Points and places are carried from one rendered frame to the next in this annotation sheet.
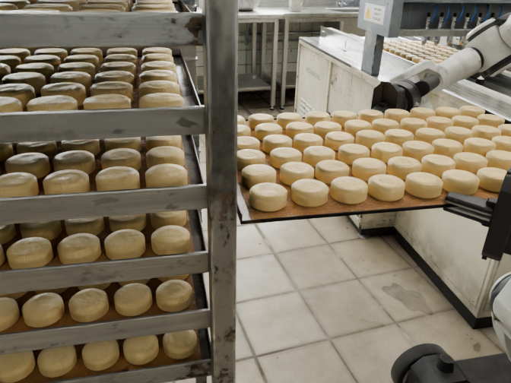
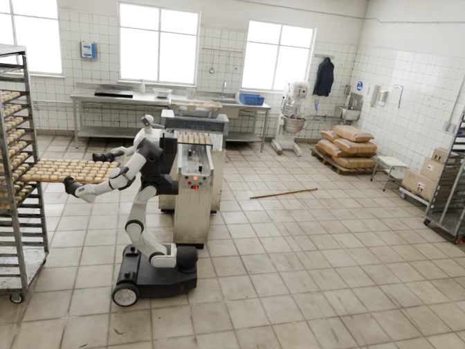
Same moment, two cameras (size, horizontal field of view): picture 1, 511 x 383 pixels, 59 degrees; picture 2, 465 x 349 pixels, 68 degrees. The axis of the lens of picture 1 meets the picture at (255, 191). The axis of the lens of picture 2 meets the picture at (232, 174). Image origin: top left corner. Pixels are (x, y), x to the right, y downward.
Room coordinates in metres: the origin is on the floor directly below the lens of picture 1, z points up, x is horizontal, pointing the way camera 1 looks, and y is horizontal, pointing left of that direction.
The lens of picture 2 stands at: (-1.48, -1.46, 2.05)
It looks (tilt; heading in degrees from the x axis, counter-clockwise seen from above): 22 degrees down; 2
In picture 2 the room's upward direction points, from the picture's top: 7 degrees clockwise
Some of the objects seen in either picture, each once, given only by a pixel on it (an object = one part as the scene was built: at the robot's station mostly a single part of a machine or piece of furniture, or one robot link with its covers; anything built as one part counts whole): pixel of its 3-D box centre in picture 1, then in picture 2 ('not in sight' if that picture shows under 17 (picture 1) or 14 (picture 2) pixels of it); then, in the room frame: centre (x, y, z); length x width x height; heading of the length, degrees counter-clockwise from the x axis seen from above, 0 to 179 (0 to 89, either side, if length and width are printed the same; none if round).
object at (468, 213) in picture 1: (468, 213); not in sight; (0.54, -0.29, 0.99); 0.06 x 0.03 x 0.02; 57
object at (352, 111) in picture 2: not in sight; (349, 107); (5.70, -3.43, 0.93); 0.99 x 0.38 x 1.09; 19
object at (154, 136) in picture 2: not in sight; (156, 150); (0.86, -0.81, 1.20); 0.34 x 0.30 x 0.36; 12
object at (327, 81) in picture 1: (379, 124); (189, 163); (2.68, -0.75, 0.42); 1.28 x 0.72 x 0.84; 12
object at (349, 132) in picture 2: not in sight; (352, 133); (4.76, -3.33, 0.62); 0.72 x 0.42 x 0.17; 26
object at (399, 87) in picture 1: (392, 105); (101, 159); (1.03, -0.31, 1.00); 0.12 x 0.10 x 0.13; 147
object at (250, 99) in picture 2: not in sight; (252, 99); (5.10, -1.43, 0.95); 0.40 x 0.30 x 0.14; 112
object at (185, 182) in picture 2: not in sight; (195, 181); (1.37, -1.03, 0.77); 0.24 x 0.04 x 0.14; 102
